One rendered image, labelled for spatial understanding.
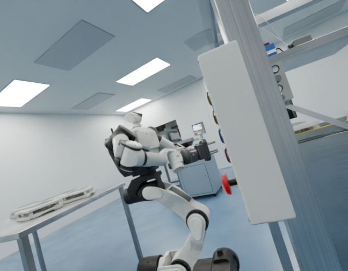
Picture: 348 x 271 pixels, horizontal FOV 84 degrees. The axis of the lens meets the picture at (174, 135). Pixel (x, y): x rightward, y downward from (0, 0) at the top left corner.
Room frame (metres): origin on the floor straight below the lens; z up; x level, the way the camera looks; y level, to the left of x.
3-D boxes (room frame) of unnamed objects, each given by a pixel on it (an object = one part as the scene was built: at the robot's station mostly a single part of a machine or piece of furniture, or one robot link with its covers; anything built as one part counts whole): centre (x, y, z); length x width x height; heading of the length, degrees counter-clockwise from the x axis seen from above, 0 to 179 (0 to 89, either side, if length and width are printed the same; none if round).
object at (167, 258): (1.35, 0.24, 0.28); 0.21 x 0.20 x 0.13; 74
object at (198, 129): (3.91, -0.51, 1.07); 0.23 x 0.10 x 0.62; 63
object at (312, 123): (1.10, -0.61, 0.95); 0.25 x 0.24 x 0.02; 164
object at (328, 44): (1.08, -0.74, 1.31); 0.62 x 0.38 x 0.04; 74
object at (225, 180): (0.37, -0.08, 0.94); 0.04 x 0.04 x 0.04; 74
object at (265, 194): (0.36, -0.12, 1.03); 0.17 x 0.06 x 0.26; 164
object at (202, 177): (3.87, -0.26, 0.38); 0.63 x 0.57 x 0.76; 63
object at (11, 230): (1.83, 1.54, 0.82); 1.50 x 1.10 x 0.04; 73
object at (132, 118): (1.34, 0.23, 1.30); 0.10 x 0.07 x 0.09; 164
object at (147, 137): (1.36, 0.29, 1.10); 0.34 x 0.30 x 0.36; 164
